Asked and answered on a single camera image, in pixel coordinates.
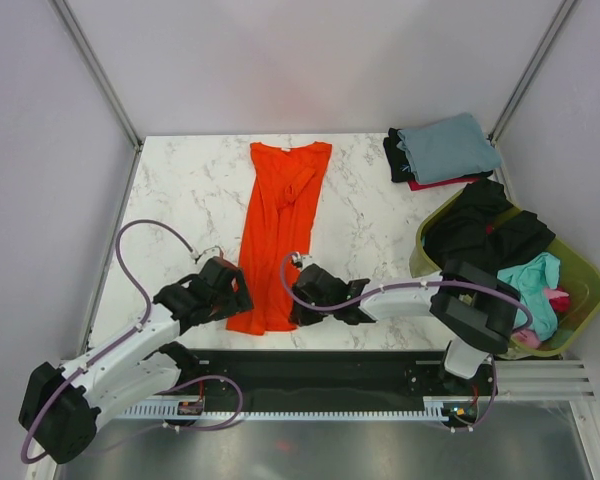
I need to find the aluminium frame post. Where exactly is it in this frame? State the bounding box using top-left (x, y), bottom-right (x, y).
top-left (49, 0), bottom-right (143, 151)
top-left (488, 0), bottom-right (580, 146)

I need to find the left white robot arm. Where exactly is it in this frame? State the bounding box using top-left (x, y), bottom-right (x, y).
top-left (18, 256), bottom-right (253, 464)

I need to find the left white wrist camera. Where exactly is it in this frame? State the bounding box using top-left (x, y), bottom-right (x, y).
top-left (191, 245), bottom-right (225, 264)

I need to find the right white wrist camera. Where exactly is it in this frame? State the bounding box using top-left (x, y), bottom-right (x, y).
top-left (290, 252), bottom-right (314, 270)

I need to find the grey-blue folded t shirt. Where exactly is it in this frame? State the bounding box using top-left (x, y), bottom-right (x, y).
top-left (397, 113), bottom-right (502, 185)

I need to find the teal t shirt in bin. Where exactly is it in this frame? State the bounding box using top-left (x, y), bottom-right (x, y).
top-left (497, 252), bottom-right (561, 341)

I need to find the black folded t shirt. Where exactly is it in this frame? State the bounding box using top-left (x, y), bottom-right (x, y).
top-left (383, 128), bottom-right (415, 183)

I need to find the white slotted cable duct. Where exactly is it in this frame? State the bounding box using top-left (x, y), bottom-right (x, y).
top-left (115, 396), bottom-right (448, 422)

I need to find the green plastic bin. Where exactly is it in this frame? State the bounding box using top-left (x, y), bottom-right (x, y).
top-left (409, 194), bottom-right (600, 360)

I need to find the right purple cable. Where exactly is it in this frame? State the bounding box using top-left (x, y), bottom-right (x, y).
top-left (279, 249), bottom-right (535, 434)

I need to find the purple cable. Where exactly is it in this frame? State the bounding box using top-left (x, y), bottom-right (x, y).
top-left (279, 249), bottom-right (535, 434)
top-left (19, 219), bottom-right (245, 464)

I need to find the black t shirt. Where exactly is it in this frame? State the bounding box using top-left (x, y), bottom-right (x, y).
top-left (383, 128), bottom-right (415, 183)
top-left (423, 179), bottom-right (556, 274)

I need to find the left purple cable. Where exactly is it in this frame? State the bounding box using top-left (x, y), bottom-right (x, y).
top-left (19, 219), bottom-right (245, 464)

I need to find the red folded t shirt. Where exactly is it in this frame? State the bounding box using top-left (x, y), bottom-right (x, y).
top-left (407, 172), bottom-right (493, 191)

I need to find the right aluminium frame post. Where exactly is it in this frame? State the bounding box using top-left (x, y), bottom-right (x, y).
top-left (488, 0), bottom-right (580, 146)

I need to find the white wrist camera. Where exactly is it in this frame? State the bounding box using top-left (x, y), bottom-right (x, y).
top-left (290, 252), bottom-right (314, 270)
top-left (191, 245), bottom-right (225, 264)

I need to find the aluminium rail bar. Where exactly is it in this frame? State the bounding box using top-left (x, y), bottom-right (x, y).
top-left (47, 357), bottom-right (596, 401)

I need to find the left aluminium frame post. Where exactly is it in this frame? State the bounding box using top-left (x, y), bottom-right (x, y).
top-left (49, 0), bottom-right (143, 151)

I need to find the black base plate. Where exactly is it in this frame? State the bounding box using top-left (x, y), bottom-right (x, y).
top-left (179, 350), bottom-right (493, 412)

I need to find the orange t shirt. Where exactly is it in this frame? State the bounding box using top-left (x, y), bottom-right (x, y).
top-left (226, 142), bottom-right (332, 335)

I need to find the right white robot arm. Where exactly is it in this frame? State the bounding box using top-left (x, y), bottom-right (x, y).
top-left (279, 252), bottom-right (533, 394)

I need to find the pink garment in bin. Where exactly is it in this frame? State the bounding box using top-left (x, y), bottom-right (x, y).
top-left (513, 286), bottom-right (571, 349)

